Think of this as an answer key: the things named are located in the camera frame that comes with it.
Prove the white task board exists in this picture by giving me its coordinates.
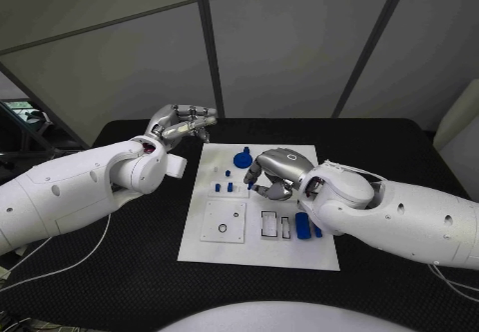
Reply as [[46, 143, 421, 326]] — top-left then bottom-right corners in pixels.
[[176, 143, 342, 272]]

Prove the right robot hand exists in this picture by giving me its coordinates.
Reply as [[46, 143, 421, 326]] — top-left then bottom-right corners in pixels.
[[242, 147, 317, 202]]

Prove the cream rounded pillar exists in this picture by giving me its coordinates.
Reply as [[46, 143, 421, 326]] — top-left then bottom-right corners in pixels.
[[431, 77, 479, 199]]

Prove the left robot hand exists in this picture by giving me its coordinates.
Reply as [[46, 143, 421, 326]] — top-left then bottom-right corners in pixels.
[[144, 104, 218, 153]]

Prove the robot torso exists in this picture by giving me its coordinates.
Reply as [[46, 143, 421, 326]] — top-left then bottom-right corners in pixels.
[[157, 300, 415, 332]]

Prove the large blue cylinder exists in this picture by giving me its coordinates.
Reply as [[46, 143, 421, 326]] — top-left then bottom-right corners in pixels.
[[294, 212, 311, 241]]

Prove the white cable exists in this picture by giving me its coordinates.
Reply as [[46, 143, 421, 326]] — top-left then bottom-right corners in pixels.
[[0, 212, 114, 293], [427, 264, 479, 304], [0, 236, 53, 281], [323, 158, 389, 183], [433, 264, 479, 291]]

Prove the blue gear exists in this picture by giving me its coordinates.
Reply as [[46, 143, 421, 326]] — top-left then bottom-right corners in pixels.
[[232, 151, 257, 170]]

